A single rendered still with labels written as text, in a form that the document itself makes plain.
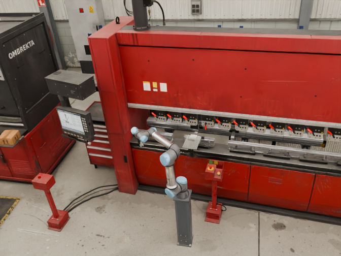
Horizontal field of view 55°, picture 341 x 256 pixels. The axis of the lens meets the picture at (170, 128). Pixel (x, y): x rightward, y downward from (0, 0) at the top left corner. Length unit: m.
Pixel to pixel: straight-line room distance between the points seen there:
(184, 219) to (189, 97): 1.40
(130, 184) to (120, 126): 0.99
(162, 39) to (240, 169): 1.82
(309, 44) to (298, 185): 1.68
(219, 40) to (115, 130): 1.72
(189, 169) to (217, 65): 1.46
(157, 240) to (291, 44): 2.71
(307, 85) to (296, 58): 0.31
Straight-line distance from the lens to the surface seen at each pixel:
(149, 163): 4.47
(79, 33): 8.61
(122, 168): 4.58
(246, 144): 4.07
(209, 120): 3.93
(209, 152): 4.07
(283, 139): 4.29
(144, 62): 3.83
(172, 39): 3.60
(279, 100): 3.70
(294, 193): 4.33
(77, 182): 5.31
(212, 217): 4.44
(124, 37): 3.80
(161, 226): 4.42
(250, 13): 7.83
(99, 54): 3.79
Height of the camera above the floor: 3.36
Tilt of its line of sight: 33 degrees down
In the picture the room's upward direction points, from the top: 4 degrees counter-clockwise
